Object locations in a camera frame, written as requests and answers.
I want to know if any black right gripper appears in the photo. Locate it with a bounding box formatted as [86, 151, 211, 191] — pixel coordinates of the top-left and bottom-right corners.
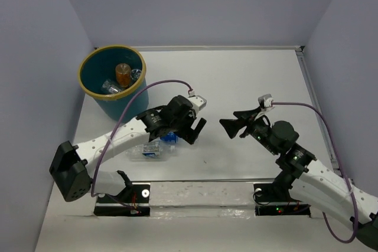
[219, 106, 278, 155]

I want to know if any clear bottle blue label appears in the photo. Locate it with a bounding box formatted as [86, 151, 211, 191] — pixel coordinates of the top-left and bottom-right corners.
[160, 132, 178, 145]

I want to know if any clear bottle white cap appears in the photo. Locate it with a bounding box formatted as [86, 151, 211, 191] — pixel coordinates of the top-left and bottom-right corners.
[125, 140, 176, 162]

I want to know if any clear wide-mouth plastic jar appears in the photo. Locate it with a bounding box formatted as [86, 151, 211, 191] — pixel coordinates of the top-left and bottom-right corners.
[130, 68, 142, 82]

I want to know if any orange juice bottle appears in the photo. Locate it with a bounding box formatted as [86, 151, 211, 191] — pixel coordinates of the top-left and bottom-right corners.
[115, 63, 131, 88]

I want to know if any small Pepsi labelled bottle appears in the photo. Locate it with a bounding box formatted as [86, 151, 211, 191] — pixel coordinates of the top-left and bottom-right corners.
[101, 79, 124, 94]

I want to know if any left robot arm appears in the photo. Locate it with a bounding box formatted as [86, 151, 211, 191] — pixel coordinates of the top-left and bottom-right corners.
[49, 95, 207, 202]

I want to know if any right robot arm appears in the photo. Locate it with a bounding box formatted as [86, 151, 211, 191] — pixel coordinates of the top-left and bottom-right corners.
[219, 107, 377, 250]

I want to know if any teal bin yellow rim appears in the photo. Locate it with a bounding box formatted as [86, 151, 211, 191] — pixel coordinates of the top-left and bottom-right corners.
[78, 45, 149, 123]

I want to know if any white foam front board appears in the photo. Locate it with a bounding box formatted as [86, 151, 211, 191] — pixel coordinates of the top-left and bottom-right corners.
[36, 190, 366, 251]

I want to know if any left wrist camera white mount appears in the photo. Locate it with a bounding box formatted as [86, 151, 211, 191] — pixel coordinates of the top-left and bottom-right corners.
[187, 90, 207, 114]

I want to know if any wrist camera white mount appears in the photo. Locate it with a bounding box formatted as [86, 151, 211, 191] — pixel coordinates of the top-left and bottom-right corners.
[187, 90, 207, 114]
[255, 94, 274, 120]

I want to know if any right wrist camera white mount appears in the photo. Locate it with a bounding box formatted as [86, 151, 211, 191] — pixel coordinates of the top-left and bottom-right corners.
[255, 94, 274, 120]

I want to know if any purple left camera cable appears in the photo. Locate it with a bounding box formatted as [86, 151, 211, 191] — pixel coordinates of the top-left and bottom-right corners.
[90, 79, 197, 216]

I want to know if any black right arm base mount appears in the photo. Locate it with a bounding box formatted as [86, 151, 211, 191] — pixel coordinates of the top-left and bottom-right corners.
[252, 174, 311, 217]

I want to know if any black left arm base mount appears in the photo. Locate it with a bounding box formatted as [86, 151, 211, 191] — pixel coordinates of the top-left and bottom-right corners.
[93, 182, 151, 217]

